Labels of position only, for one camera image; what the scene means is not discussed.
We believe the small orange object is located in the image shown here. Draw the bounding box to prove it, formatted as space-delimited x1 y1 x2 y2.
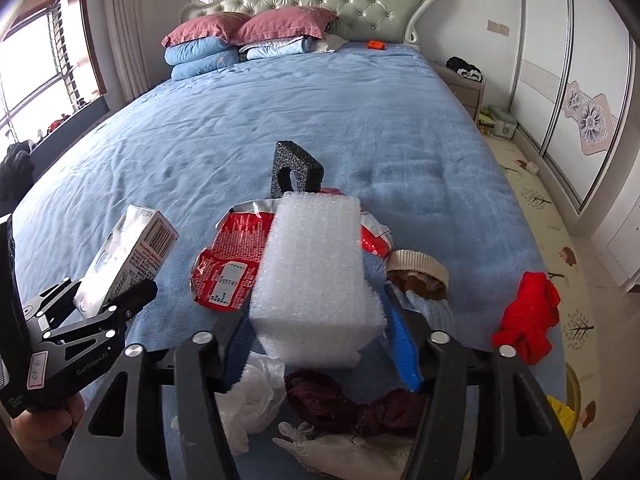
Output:
367 40 386 51

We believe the yellow trash bin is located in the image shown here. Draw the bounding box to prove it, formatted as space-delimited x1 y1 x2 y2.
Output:
547 363 582 440

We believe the white crumpled tissue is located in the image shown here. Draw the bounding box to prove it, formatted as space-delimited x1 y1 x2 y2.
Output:
216 352 285 456

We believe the dark maroon sock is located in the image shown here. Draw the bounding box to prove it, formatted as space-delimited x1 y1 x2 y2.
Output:
284 370 428 438

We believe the blue bed sheet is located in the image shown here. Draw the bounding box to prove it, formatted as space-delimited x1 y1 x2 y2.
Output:
8 41 566 480

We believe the black foam piece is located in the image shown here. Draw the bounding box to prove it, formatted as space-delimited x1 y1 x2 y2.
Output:
270 140 324 198

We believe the black white clothes pile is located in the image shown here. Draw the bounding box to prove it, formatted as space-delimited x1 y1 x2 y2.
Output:
446 56 484 82

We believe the red cloth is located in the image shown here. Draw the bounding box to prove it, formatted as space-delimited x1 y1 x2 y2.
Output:
491 272 561 365

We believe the pink pillow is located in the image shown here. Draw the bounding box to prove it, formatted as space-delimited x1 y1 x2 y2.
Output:
229 6 337 47
160 12 250 48

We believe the light blue beige sock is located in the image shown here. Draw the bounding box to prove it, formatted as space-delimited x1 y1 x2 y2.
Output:
386 249 456 336

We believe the grey nightstand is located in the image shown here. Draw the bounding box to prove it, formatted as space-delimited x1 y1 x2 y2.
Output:
431 62 485 122

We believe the white pink milk carton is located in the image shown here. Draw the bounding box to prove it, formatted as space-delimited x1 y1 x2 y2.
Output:
75 205 179 318

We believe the green white storage box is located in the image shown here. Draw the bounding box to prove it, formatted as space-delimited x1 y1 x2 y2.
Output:
478 105 518 140

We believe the beige curtain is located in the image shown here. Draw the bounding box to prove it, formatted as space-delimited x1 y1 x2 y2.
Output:
104 0 150 102

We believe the right pink pillow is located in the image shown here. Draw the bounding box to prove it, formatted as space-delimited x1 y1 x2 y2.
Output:
229 6 337 47

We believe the white sliding wardrobe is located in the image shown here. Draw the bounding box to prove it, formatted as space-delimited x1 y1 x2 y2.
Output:
511 0 634 210

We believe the flat red snack wrapper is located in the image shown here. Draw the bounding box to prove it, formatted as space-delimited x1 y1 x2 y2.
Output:
190 198 280 312

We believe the left pink pillow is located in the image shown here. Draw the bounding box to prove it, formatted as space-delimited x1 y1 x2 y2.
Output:
160 12 250 48

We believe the folded blue quilt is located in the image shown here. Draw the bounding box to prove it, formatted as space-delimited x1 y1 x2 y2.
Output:
164 36 240 81

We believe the left hand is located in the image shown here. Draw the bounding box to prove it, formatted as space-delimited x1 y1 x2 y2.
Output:
11 393 85 474

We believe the cartoon play mat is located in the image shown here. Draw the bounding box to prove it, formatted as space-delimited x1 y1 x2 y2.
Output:
485 136 600 434

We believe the window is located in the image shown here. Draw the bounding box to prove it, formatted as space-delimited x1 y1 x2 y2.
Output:
1 0 103 151

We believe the crumpled red snack bag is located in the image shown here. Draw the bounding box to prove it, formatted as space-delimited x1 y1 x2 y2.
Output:
312 188 394 263

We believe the white foam block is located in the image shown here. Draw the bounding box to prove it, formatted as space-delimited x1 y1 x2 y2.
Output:
250 193 386 368

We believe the grey beige sock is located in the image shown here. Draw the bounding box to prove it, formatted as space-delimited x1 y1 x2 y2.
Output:
272 422 413 480

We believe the folded patterned blanket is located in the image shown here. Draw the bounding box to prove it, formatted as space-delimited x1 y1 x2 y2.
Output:
239 36 316 61

